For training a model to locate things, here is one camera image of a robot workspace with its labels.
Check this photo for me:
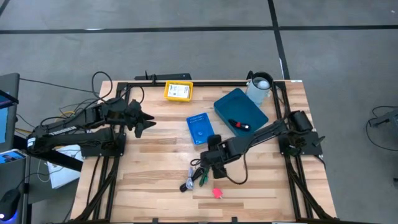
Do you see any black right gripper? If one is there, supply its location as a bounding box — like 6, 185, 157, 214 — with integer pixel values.
198, 138, 241, 180

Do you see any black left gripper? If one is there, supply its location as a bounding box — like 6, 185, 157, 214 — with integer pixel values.
125, 99, 157, 139

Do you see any green black braided cable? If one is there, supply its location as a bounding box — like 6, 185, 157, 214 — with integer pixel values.
198, 167, 211, 188

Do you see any grey braided usb cable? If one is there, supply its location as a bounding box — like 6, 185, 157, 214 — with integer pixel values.
185, 166, 195, 191

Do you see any black cube charger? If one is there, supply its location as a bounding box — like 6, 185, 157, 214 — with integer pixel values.
207, 134, 223, 147

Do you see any black and red small device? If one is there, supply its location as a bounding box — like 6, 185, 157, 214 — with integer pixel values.
228, 118, 251, 132

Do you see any teal plastic bin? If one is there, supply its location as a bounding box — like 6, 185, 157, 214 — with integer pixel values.
213, 87, 269, 139

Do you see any yellow plastic basket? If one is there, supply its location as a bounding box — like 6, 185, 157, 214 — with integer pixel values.
164, 80, 194, 103

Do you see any blue plastic basket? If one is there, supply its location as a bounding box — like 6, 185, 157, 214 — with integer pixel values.
185, 112, 216, 146

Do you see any clear cylindrical container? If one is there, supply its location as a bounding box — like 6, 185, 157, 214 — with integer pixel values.
245, 71, 275, 107

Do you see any white paper sheet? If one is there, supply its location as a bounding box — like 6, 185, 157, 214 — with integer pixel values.
45, 144, 85, 190

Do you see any small tablet device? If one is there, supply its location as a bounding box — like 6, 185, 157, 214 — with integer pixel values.
0, 149, 28, 166

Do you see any grey laptop with blue screen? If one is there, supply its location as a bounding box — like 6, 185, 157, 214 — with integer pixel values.
0, 72, 21, 153

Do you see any black computer mouse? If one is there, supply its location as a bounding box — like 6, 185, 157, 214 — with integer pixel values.
0, 189, 22, 222

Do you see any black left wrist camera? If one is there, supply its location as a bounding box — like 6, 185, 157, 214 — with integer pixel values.
128, 98, 143, 113

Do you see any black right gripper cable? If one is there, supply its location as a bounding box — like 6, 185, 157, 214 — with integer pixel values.
223, 152, 250, 185

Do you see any black metal bracket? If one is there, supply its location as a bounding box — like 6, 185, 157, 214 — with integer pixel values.
134, 70, 193, 82

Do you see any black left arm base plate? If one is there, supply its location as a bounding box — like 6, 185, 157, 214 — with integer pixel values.
80, 132, 127, 158

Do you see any loose black floor cable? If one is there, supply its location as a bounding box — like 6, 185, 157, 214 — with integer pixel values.
18, 71, 114, 125

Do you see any black aluminium table frame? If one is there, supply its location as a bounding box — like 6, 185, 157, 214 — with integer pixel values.
73, 80, 340, 224

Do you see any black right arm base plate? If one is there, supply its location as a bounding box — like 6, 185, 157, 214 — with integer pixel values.
277, 130, 326, 157

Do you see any black device with cable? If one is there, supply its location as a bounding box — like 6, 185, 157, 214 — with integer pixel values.
365, 105, 398, 153

